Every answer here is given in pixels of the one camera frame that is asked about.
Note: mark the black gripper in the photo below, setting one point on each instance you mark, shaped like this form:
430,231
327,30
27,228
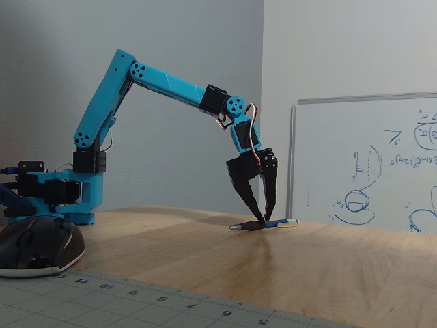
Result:
243,169

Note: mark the blue and black ballpoint pen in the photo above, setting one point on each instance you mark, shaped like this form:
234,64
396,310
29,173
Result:
278,223

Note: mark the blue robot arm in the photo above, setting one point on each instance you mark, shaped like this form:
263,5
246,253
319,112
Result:
102,99

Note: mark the whiteboard with blue drawings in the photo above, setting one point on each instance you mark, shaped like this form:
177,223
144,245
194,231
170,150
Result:
341,153

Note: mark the grey cutting mat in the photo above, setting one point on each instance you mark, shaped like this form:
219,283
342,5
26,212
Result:
102,304

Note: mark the black computer mouse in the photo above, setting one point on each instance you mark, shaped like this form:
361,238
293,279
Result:
37,246

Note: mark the dark blue table clamp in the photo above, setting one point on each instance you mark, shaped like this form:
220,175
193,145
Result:
13,201

